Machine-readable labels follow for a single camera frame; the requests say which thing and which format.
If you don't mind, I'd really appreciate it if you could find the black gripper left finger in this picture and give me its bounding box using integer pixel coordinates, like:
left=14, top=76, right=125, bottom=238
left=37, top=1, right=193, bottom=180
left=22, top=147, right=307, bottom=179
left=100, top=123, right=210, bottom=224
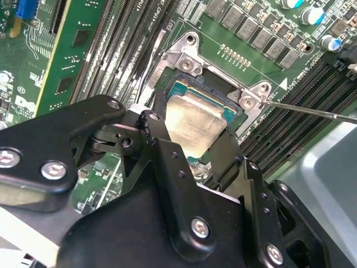
left=0, top=90, right=218, bottom=255

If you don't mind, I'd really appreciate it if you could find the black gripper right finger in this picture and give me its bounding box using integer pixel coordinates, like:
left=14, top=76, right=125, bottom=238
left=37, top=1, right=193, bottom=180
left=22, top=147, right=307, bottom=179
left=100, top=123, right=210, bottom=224
left=208, top=131, right=329, bottom=268

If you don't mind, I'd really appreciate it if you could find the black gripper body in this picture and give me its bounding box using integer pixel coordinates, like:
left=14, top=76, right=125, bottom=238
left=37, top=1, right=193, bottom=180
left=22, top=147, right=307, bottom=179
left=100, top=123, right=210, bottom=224
left=57, top=178, right=330, bottom=268

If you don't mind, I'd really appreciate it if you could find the metal cpu locking lever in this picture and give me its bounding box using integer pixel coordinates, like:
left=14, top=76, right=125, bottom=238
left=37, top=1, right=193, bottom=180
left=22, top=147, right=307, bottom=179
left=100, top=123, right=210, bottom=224
left=259, top=99, right=357, bottom=125

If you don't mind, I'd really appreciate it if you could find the silver cpu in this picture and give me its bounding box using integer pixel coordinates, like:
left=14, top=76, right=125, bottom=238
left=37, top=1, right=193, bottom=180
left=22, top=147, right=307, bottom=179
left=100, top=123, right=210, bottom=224
left=164, top=80, right=238, bottom=164

